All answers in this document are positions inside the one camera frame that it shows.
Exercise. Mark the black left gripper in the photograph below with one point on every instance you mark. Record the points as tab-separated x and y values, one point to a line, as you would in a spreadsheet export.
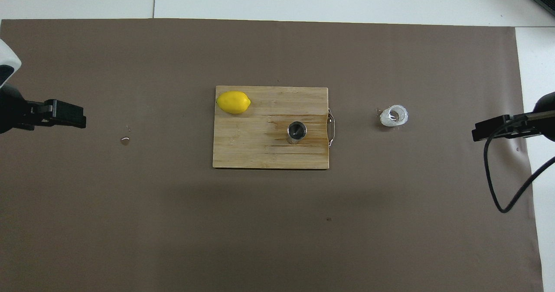
8	110

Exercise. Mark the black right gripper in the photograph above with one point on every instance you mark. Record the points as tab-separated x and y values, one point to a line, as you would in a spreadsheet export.
547	118

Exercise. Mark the clear plastic cup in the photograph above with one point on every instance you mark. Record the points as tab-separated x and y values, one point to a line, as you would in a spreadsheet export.
393	116

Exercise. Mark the steel double jigger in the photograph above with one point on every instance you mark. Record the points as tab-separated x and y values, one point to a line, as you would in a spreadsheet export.
297	130

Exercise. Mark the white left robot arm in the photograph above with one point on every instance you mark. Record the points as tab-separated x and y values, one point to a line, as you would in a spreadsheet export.
6	58

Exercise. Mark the yellow lemon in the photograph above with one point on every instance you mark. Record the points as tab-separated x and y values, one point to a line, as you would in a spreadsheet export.
233	102

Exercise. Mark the wooden cutting board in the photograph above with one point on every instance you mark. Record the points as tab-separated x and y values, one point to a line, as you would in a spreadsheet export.
260	153

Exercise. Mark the brown table mat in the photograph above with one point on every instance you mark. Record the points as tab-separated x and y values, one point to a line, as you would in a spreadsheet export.
277	231

